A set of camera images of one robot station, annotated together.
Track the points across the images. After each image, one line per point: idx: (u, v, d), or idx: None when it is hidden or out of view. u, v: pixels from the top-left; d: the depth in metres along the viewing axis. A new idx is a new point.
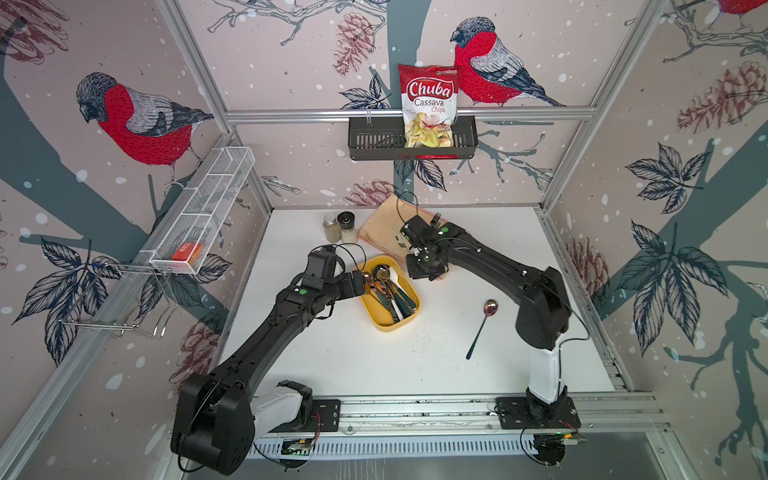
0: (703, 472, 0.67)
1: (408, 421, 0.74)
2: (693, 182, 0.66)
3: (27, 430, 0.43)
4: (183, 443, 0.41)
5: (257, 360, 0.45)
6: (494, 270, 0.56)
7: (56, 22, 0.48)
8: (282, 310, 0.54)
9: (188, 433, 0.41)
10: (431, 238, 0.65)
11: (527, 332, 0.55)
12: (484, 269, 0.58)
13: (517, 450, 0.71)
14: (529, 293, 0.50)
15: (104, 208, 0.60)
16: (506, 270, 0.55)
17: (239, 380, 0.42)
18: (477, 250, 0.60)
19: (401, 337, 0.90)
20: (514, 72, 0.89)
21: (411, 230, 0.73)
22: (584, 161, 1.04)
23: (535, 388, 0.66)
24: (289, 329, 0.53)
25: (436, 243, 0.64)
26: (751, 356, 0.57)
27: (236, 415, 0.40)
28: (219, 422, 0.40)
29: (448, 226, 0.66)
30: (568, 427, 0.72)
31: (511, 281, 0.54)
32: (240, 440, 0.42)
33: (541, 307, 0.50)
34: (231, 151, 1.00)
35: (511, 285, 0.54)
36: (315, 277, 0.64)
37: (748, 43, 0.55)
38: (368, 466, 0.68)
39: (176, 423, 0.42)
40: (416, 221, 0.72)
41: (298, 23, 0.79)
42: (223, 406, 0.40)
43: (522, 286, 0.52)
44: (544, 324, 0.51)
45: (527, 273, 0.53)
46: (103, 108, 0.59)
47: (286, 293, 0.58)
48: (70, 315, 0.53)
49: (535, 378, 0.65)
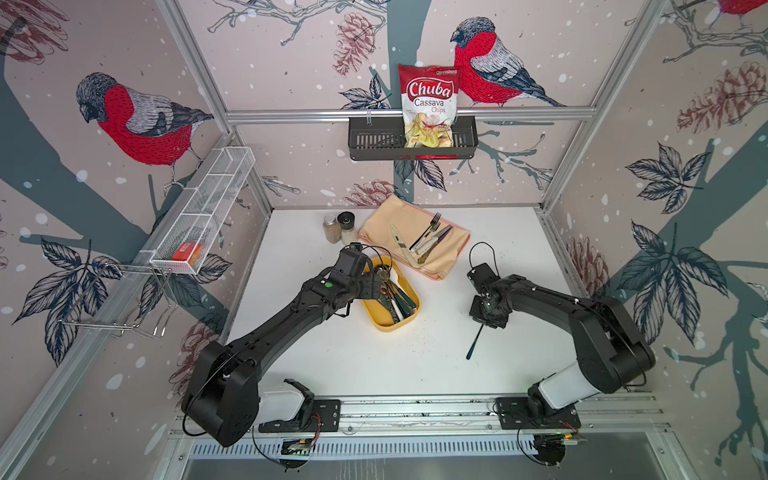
0: (703, 472, 0.67)
1: (408, 421, 0.74)
2: (693, 182, 0.66)
3: (27, 430, 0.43)
4: (191, 406, 0.43)
5: (272, 341, 0.46)
6: (543, 301, 0.58)
7: (56, 22, 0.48)
8: (305, 298, 0.55)
9: (197, 397, 0.43)
10: (494, 285, 0.70)
11: (589, 373, 0.49)
12: (537, 302, 0.59)
13: (516, 450, 0.71)
14: (579, 315, 0.48)
15: (104, 208, 0.60)
16: (556, 300, 0.54)
17: (252, 356, 0.43)
18: (532, 288, 0.61)
19: (401, 337, 0.90)
20: (514, 72, 0.89)
21: (477, 275, 0.79)
22: (584, 161, 1.04)
23: (545, 389, 0.65)
24: (306, 318, 0.53)
25: (497, 289, 0.70)
26: (751, 356, 0.57)
27: (243, 392, 0.41)
28: (226, 393, 0.41)
29: (512, 275, 0.71)
30: (568, 427, 0.72)
31: (562, 310, 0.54)
32: (241, 416, 0.43)
33: (594, 331, 0.47)
34: (231, 151, 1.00)
35: (562, 314, 0.53)
36: (343, 273, 0.65)
37: (748, 43, 0.55)
38: (368, 466, 0.68)
39: (189, 385, 0.43)
40: (483, 267, 0.78)
41: (298, 23, 0.79)
42: (231, 379, 0.41)
43: (572, 311, 0.48)
44: (602, 358, 0.46)
45: (581, 301, 0.51)
46: (103, 108, 0.59)
47: (312, 282, 0.59)
48: (70, 315, 0.53)
49: (549, 385, 0.64)
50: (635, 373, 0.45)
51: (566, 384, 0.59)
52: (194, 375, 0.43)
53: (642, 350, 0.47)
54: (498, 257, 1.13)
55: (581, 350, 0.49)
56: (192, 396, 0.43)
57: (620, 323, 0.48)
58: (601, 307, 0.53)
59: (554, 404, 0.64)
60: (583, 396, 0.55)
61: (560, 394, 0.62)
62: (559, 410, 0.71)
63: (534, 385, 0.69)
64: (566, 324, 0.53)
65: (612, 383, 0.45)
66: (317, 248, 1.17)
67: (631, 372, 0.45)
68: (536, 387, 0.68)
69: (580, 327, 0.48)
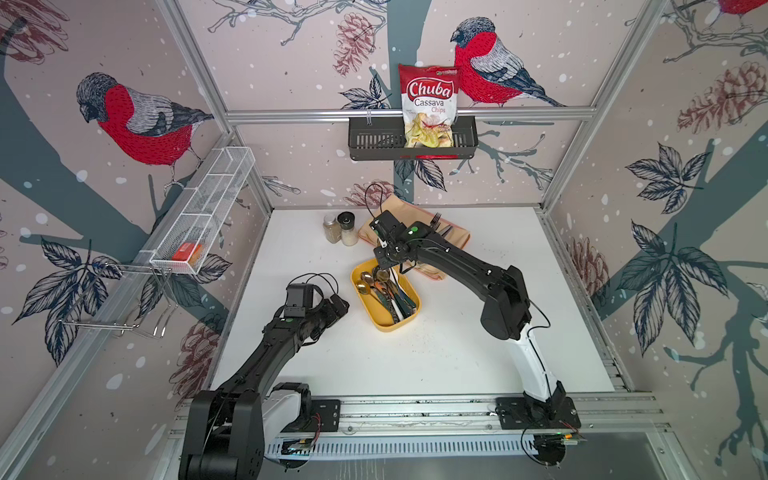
0: (703, 473, 0.67)
1: (408, 421, 0.74)
2: (693, 182, 0.66)
3: (28, 430, 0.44)
4: (196, 469, 0.40)
5: (261, 372, 0.47)
6: (460, 269, 0.60)
7: (56, 22, 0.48)
8: (274, 335, 0.57)
9: (201, 455, 0.40)
10: (401, 236, 0.66)
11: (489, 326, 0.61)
12: (452, 269, 0.62)
13: (516, 450, 0.71)
14: (492, 291, 0.54)
15: (105, 208, 0.60)
16: (471, 269, 0.59)
17: (249, 387, 0.43)
18: (446, 249, 0.63)
19: (400, 337, 0.90)
20: (514, 72, 0.89)
21: (382, 225, 0.73)
22: (584, 161, 1.04)
23: (528, 386, 0.67)
24: (284, 349, 0.56)
25: (406, 243, 0.66)
26: (751, 356, 0.57)
27: (253, 418, 0.41)
28: (235, 428, 0.41)
29: (418, 224, 0.68)
30: (568, 427, 0.72)
31: (477, 281, 0.58)
32: (254, 451, 0.42)
33: (503, 304, 0.54)
34: (231, 151, 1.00)
35: (476, 284, 0.58)
36: (297, 307, 0.69)
37: (748, 43, 0.55)
38: (368, 466, 0.68)
39: (185, 448, 0.40)
40: (387, 215, 0.72)
41: (298, 23, 0.79)
42: (237, 411, 0.41)
43: (486, 284, 0.56)
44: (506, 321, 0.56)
45: (491, 271, 0.58)
46: (103, 108, 0.59)
47: (276, 322, 0.61)
48: (70, 315, 0.53)
49: (526, 379, 0.67)
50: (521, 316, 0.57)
51: (523, 365, 0.64)
52: (188, 434, 0.41)
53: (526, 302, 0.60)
54: (499, 257, 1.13)
55: (486, 314, 0.59)
56: (192, 458, 0.40)
57: (517, 287, 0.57)
58: (501, 270, 0.58)
59: (542, 396, 0.65)
60: (543, 368, 0.64)
61: (532, 380, 0.65)
62: (553, 397, 0.65)
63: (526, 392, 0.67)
64: (477, 292, 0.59)
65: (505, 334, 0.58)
66: (317, 248, 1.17)
67: (516, 318, 0.58)
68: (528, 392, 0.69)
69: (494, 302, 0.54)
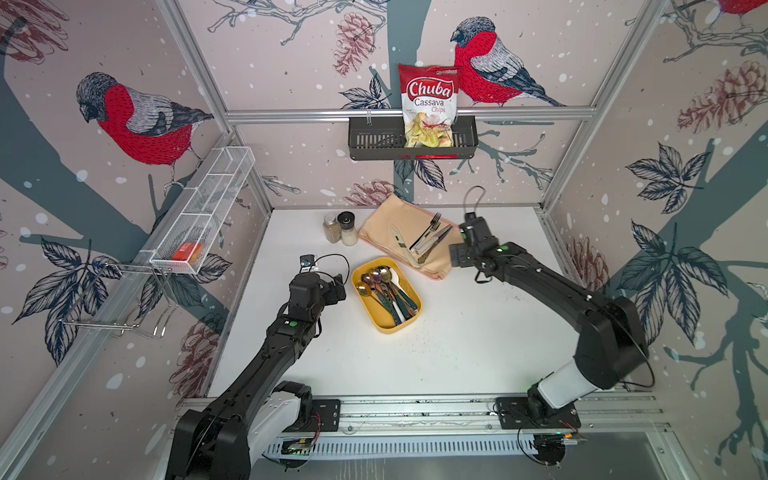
0: (703, 472, 0.67)
1: (408, 421, 0.74)
2: (693, 182, 0.66)
3: (28, 429, 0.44)
4: None
5: (252, 392, 0.46)
6: (551, 291, 0.53)
7: (56, 22, 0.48)
8: (274, 343, 0.55)
9: (184, 475, 0.40)
10: (489, 253, 0.64)
11: (586, 368, 0.49)
12: (543, 288, 0.55)
13: (516, 450, 0.71)
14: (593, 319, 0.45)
15: (104, 208, 0.60)
16: (566, 293, 0.51)
17: (237, 411, 0.42)
18: (536, 269, 0.57)
19: (401, 338, 0.89)
20: (514, 72, 0.89)
21: (473, 235, 0.70)
22: (584, 161, 1.04)
23: (546, 388, 0.65)
24: (282, 360, 0.54)
25: (494, 260, 0.63)
26: (751, 356, 0.57)
27: (236, 449, 0.40)
28: (218, 455, 0.40)
29: (509, 245, 0.65)
30: (568, 427, 0.72)
31: (572, 306, 0.49)
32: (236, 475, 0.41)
33: (607, 335, 0.45)
34: (231, 151, 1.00)
35: (571, 310, 0.50)
36: (300, 306, 0.65)
37: (748, 43, 0.55)
38: (369, 466, 0.68)
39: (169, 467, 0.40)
40: (482, 225, 0.69)
41: (298, 23, 0.79)
42: (220, 440, 0.40)
43: (584, 310, 0.47)
44: (610, 360, 0.45)
45: (592, 298, 0.49)
46: (103, 108, 0.59)
47: (277, 325, 0.60)
48: (70, 315, 0.53)
49: (550, 383, 0.63)
50: (631, 367, 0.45)
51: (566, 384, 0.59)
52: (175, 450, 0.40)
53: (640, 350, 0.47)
54: None
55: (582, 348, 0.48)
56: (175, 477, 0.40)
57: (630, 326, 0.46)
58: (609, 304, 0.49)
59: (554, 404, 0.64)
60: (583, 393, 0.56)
61: (559, 393, 0.62)
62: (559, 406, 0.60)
63: (534, 385, 0.68)
64: (575, 323, 0.50)
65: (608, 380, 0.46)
66: (317, 248, 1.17)
67: (628, 367, 0.46)
68: (536, 387, 0.68)
69: (592, 328, 0.45)
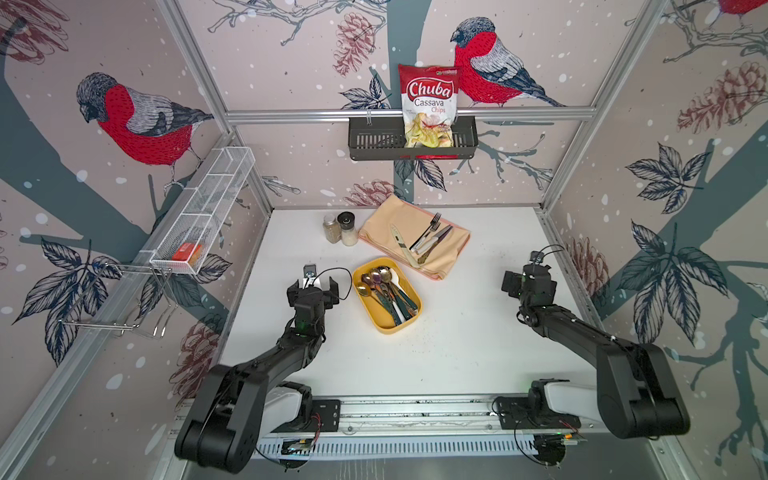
0: (703, 472, 0.67)
1: (408, 421, 0.74)
2: (693, 182, 0.66)
3: (28, 430, 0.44)
4: (195, 437, 0.41)
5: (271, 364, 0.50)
6: (579, 334, 0.55)
7: (56, 22, 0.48)
8: (286, 343, 0.59)
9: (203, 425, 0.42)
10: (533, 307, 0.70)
11: (606, 410, 0.46)
12: (572, 332, 0.57)
13: (516, 450, 0.71)
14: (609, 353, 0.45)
15: (104, 207, 0.60)
16: (591, 335, 0.52)
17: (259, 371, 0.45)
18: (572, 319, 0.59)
19: (401, 338, 0.89)
20: (514, 72, 0.89)
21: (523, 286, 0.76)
22: (584, 161, 1.04)
23: (552, 389, 0.64)
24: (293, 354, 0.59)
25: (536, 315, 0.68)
26: (751, 356, 0.57)
27: (256, 403, 0.43)
28: (238, 405, 0.43)
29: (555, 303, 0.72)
30: (568, 427, 0.72)
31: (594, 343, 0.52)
32: (249, 434, 0.43)
33: (619, 369, 0.44)
34: (231, 151, 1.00)
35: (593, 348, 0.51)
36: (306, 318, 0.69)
37: (748, 43, 0.55)
38: (368, 466, 0.68)
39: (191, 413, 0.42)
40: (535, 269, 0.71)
41: (298, 23, 0.79)
42: (245, 389, 0.44)
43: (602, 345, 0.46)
44: (622, 394, 0.43)
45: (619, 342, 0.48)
46: (103, 108, 0.59)
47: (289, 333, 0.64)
48: (70, 315, 0.53)
49: (560, 388, 0.62)
50: (655, 418, 0.42)
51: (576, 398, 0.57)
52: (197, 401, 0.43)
53: (676, 408, 0.42)
54: (498, 257, 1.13)
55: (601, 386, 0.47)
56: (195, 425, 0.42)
57: (656, 376, 0.46)
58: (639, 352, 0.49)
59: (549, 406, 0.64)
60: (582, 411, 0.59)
61: (563, 400, 0.61)
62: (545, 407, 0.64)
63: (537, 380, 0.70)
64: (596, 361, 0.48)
65: (624, 424, 0.43)
66: (317, 248, 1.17)
67: (648, 414, 0.42)
68: (540, 382, 0.69)
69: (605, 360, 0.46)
